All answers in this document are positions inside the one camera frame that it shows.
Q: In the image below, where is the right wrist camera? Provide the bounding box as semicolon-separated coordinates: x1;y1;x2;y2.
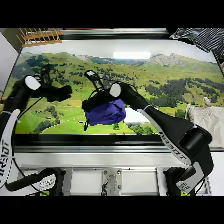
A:
83;69;108;93

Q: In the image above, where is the black cable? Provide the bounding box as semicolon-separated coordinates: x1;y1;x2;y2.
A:
11;155;38;194

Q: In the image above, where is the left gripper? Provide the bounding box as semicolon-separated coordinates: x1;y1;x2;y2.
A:
45;84;74;103

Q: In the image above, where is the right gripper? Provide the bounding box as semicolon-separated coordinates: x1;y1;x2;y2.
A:
81;89;116;113

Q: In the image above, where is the silver frame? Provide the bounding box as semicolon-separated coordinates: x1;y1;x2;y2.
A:
0;134;224;197

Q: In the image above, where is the purple garment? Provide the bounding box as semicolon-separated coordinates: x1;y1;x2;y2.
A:
84;98;127;127

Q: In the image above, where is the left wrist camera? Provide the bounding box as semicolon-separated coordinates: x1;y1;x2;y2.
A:
39;64;55;88

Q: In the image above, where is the pale grey garment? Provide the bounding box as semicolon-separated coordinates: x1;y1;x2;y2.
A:
184;102;224;148

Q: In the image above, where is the striped garment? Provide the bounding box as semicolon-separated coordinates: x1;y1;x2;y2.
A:
169;27;224;65

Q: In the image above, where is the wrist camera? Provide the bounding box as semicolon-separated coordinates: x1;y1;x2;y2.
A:
83;69;108;93
39;64;55;88

